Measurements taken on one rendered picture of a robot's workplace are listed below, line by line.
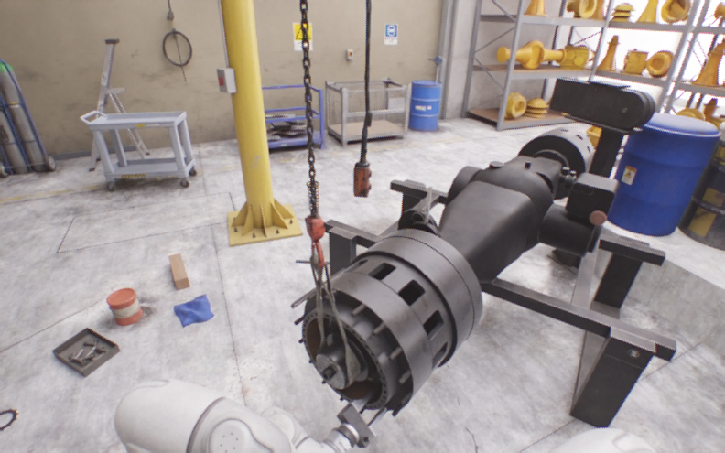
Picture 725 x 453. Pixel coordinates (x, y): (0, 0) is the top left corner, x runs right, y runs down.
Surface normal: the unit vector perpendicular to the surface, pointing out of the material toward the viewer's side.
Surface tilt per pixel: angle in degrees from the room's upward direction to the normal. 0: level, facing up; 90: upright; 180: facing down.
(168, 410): 16
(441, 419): 0
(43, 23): 90
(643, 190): 90
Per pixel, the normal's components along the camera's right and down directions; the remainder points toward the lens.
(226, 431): 0.07, -0.52
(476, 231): -0.28, -0.60
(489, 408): 0.02, -0.87
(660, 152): -0.70, 0.34
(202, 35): 0.41, 0.46
